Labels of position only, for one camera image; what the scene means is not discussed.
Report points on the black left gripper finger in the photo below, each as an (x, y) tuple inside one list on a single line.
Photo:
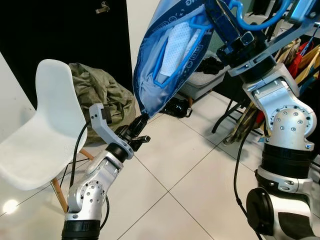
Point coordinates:
[(141, 122)]

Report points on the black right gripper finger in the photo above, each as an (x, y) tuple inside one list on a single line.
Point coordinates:
[(225, 20)]

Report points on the blue plastic hanger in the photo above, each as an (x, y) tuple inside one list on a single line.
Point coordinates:
[(260, 25)]

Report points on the white hello print garment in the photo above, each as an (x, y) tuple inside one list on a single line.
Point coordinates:
[(150, 75)]

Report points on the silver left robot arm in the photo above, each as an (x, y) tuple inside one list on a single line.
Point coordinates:
[(95, 190)]

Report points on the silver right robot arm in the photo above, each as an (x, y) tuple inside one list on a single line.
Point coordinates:
[(287, 125)]

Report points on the black crumpled garment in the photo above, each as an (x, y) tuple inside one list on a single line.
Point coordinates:
[(212, 65)]

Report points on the olive bean bag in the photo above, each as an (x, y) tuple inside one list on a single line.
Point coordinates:
[(100, 92)]

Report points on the red hanging garment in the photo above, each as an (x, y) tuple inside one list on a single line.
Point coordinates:
[(296, 60)]

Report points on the grey ottoman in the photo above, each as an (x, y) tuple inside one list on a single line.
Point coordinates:
[(200, 85)]

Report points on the black metal clothes rack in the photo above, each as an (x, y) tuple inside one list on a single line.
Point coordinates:
[(225, 112)]

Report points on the yellow blue shirt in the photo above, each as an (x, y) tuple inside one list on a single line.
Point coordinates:
[(310, 62)]

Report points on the plaid hanging garment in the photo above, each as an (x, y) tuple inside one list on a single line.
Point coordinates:
[(245, 125)]

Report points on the white plastic chair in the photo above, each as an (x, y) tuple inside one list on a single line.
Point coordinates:
[(40, 130)]

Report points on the black door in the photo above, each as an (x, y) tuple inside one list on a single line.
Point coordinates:
[(60, 35)]

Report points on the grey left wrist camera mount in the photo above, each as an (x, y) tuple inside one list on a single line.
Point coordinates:
[(102, 122)]

